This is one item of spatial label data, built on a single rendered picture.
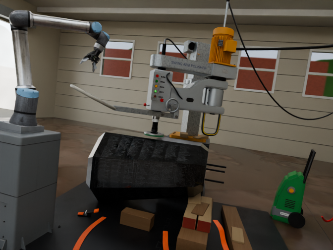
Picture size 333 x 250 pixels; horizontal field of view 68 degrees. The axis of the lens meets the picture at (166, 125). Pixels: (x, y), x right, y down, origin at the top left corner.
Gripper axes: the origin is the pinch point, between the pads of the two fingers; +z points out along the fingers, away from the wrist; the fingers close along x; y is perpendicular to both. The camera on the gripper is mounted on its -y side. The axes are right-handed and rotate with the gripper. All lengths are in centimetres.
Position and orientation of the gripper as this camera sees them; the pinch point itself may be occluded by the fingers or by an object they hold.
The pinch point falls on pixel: (86, 68)
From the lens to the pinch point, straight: 246.0
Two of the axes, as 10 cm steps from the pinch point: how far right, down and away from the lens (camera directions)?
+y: 6.6, 3.4, -6.7
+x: 5.8, 3.4, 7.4
